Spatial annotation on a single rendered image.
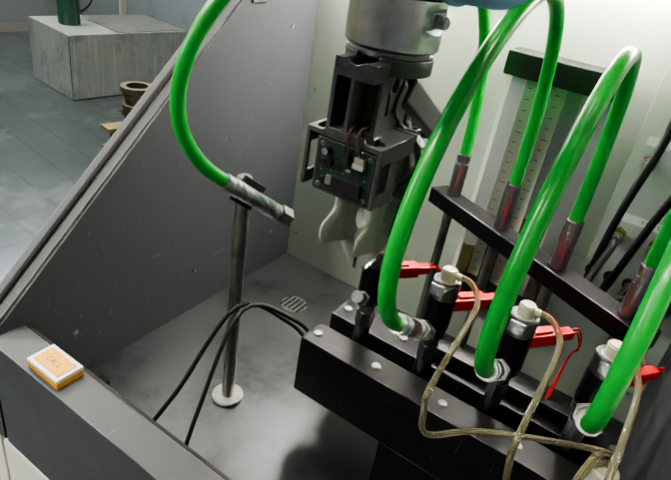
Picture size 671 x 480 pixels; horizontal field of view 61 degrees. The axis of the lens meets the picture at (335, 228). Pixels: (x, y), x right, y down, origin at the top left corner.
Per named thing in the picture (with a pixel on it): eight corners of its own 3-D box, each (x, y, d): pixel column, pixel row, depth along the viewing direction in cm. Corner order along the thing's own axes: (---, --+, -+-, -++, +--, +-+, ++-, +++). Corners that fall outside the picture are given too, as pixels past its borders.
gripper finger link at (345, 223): (302, 271, 54) (315, 185, 49) (335, 249, 58) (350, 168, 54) (329, 285, 52) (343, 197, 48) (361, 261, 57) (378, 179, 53)
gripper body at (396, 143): (296, 188, 48) (315, 44, 43) (349, 163, 55) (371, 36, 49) (371, 221, 45) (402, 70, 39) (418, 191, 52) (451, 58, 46)
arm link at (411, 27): (382, -17, 47) (472, 3, 44) (372, 39, 49) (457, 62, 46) (333, -18, 42) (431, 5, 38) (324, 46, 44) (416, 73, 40)
